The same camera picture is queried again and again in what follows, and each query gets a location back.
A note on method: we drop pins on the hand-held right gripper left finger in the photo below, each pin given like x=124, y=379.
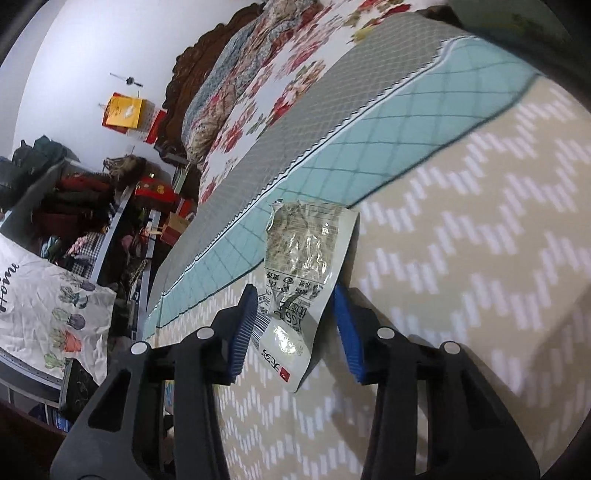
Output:
x=242, y=332

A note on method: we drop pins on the white red floral bedsheet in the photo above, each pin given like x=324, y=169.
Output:
x=295, y=83

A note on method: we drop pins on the patchwork floral quilt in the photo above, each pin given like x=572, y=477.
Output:
x=221, y=87

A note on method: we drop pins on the yellow box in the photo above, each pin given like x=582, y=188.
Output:
x=122, y=110

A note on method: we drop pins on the red box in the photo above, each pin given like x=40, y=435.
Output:
x=156, y=127

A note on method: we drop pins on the green white snack wrapper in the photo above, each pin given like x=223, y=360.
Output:
x=300, y=258

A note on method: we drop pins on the carved wooden headboard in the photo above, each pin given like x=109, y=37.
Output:
x=194, y=60

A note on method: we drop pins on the cactus print cloth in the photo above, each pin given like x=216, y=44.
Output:
x=41, y=304

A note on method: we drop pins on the brown paper bag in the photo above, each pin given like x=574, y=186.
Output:
x=174, y=228

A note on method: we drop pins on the pile of dark bags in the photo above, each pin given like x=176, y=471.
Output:
x=37, y=161

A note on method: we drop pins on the red gold embroidered cushion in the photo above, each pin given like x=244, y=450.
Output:
x=154, y=191

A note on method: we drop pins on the grey shelf rack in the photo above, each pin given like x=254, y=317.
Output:
x=117, y=217

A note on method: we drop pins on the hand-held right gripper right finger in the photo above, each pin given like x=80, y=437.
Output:
x=351, y=337

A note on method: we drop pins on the grey and teal mattress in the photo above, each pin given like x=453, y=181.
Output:
x=323, y=138

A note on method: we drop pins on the beige zigzag floor mat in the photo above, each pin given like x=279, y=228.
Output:
x=461, y=277

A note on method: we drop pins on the metal wall hook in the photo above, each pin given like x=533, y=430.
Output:
x=129, y=81

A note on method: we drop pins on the brown furry bag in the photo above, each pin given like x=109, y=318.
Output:
x=124, y=170

